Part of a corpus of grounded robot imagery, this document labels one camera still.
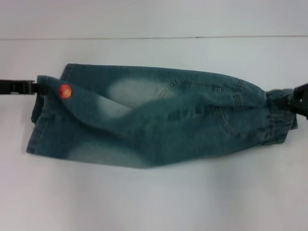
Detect blue denim shorts with cartoon patch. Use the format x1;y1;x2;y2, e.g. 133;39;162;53
26;63;299;169

